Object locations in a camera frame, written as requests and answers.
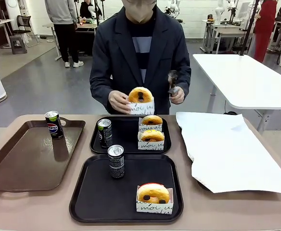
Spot desk with white legs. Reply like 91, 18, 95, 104
42, 21, 98, 61

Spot person's left forearm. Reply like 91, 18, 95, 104
176, 69, 192, 97

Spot person's torso in dark blazer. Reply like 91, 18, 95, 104
89, 0, 192, 116

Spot large white paper sheet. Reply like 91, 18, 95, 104
176, 111, 281, 194

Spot seated person in black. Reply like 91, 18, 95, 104
79, 0, 103, 20

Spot white desk with equipment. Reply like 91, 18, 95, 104
201, 19, 254, 54

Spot person's left hand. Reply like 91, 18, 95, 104
169, 86, 186, 105

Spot brown plastic tray with handles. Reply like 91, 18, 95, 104
0, 116, 86, 199

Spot person's right hand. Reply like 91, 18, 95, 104
108, 90, 132, 115

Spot black stand pole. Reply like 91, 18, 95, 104
239, 0, 263, 56

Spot standing person in grey hoodie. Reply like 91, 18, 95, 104
45, 0, 85, 69

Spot person's right forearm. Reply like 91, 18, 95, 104
89, 79, 115, 114

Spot person in red clothes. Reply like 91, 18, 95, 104
254, 0, 279, 63

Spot black office chair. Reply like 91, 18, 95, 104
12, 15, 39, 48

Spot dark donut with coloured sprinkles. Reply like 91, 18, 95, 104
128, 86, 154, 104

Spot black green Pepsi can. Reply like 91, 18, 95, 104
97, 118, 114, 149
45, 110, 64, 141
107, 144, 126, 180

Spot black floor cable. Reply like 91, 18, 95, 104
223, 98, 238, 115

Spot white table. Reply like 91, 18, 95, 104
192, 52, 281, 132

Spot dark serving tongs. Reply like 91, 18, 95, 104
167, 69, 180, 97

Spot grey step stool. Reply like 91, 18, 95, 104
10, 35, 28, 55

